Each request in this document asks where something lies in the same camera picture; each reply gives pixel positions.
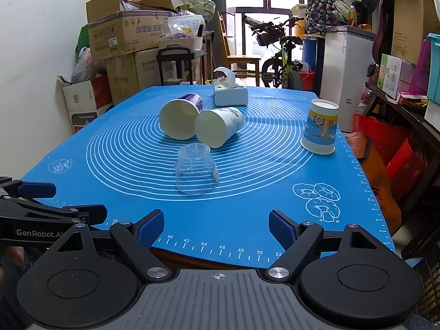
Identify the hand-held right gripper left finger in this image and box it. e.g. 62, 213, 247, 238
51, 209, 173, 285

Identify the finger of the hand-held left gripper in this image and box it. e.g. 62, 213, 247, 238
0, 177, 57, 200
0, 197, 108, 228

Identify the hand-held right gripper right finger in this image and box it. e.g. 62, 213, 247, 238
264, 209, 383, 284

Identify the clear plastic cup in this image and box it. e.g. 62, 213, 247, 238
175, 142, 221, 196

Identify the blue yellow cartoon paper cup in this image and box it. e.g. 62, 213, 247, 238
300, 98, 339, 155

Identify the purple print paper cup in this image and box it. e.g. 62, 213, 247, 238
159, 93, 204, 140

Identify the grey-blue print paper cup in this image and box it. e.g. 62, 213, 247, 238
194, 106, 245, 149

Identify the person's left hand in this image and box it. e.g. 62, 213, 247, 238
0, 246, 26, 282

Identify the blue silicone baking mat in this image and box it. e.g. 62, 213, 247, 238
21, 85, 396, 269

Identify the white and red cardboard box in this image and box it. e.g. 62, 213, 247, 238
57, 75, 114, 134

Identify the orange paper bag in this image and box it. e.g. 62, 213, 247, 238
345, 132, 403, 236

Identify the white plastic bag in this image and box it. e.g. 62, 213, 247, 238
71, 46, 107, 84

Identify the white tissue box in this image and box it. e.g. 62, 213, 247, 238
212, 67, 249, 106

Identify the red paper bag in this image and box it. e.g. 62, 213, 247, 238
351, 113, 427, 228

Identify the plain brown cardboard box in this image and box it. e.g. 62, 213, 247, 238
106, 48, 162, 106

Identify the red bucket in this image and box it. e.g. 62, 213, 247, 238
298, 71, 316, 92

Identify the green bag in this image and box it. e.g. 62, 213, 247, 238
76, 24, 90, 54

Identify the black plastic crate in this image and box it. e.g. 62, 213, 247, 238
412, 257, 440, 324

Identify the green children's bicycle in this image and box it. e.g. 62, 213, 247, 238
242, 14, 315, 92

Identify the black utility cart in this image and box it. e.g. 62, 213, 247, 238
156, 47, 207, 86

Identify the white chest freezer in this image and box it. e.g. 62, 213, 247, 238
320, 26, 377, 133

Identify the dark wooden side table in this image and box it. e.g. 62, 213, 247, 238
364, 82, 440, 259

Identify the wooden chair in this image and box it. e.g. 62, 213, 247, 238
217, 11, 262, 78

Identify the large open cardboard box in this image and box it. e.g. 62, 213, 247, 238
86, 0, 177, 61

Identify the blue barrel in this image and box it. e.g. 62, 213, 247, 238
302, 36, 326, 73

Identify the white storage bin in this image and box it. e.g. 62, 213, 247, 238
158, 36, 204, 54

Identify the white and green box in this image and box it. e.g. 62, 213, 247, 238
376, 54, 416, 100

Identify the clear bag of packets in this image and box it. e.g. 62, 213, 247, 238
167, 10, 205, 40

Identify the pink plastic basket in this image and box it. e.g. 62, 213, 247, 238
407, 38, 432, 97

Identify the patterned fabric bag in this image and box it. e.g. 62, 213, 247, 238
305, 0, 348, 38

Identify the teal plastic basket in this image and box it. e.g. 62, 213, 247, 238
426, 34, 440, 106

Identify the dark red hanging garment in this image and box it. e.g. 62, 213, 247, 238
373, 0, 400, 67

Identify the tall cardboard box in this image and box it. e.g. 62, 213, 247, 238
391, 0, 440, 65

